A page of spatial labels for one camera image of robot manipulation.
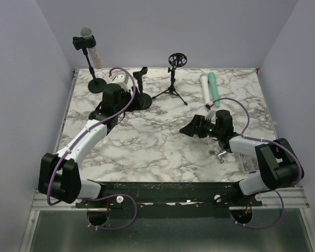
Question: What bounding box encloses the clear screw organizer box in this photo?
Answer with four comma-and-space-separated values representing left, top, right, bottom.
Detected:
239, 154, 259, 174

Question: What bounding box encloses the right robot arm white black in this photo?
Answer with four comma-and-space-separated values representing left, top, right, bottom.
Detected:
180, 110, 303, 206

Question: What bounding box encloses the glitter silver mesh microphone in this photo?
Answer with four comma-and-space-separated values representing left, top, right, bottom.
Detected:
80, 27, 102, 69

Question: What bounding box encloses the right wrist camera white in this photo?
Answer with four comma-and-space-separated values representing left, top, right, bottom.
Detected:
204, 102, 215, 120

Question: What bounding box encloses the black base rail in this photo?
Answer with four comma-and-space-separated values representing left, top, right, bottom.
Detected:
43, 180, 263, 220

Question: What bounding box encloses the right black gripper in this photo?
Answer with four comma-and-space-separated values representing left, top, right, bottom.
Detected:
180, 114, 222, 138

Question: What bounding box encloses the white microphone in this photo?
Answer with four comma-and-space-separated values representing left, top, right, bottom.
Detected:
199, 73, 211, 104

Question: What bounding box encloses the aluminium extrusion frame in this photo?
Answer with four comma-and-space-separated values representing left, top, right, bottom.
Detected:
18, 68, 81, 252

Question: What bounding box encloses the chrome faucet fitting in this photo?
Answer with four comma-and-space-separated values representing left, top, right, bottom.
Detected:
209, 150, 228, 163

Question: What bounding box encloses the black tripod shock mount stand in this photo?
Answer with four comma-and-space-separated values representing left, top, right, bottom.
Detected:
152, 52, 188, 106

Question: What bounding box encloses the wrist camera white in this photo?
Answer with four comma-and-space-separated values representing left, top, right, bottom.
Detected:
111, 74, 129, 92
204, 102, 215, 120

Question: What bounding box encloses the black round base clip stand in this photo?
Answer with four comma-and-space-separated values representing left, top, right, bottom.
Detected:
72, 37, 107, 93

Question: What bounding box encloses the mint green microphone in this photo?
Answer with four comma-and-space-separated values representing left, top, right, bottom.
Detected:
208, 72, 219, 101

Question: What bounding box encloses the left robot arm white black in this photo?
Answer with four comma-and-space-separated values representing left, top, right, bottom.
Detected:
38, 83, 138, 207

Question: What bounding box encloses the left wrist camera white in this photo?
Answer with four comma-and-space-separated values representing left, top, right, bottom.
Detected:
111, 74, 129, 92

